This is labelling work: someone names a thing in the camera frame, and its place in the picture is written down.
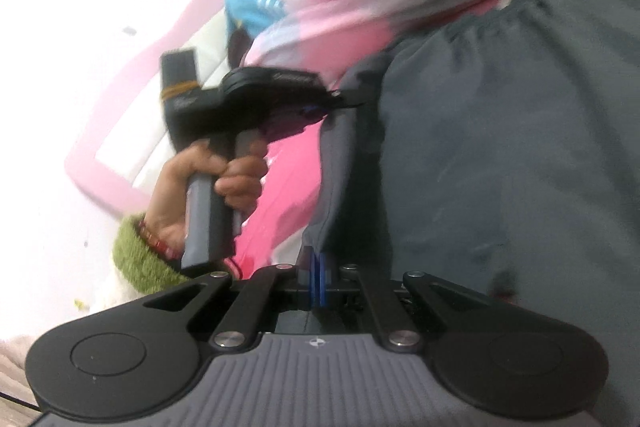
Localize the person's left hand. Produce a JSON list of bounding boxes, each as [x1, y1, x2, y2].
[[142, 132, 268, 265]]

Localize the green sleeve left forearm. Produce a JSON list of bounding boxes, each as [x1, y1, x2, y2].
[[112, 213, 188, 295]]

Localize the pink floral bed sheet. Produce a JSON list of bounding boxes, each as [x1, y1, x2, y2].
[[67, 0, 640, 281]]

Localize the dark grey garment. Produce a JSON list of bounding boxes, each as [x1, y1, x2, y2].
[[299, 0, 640, 338]]

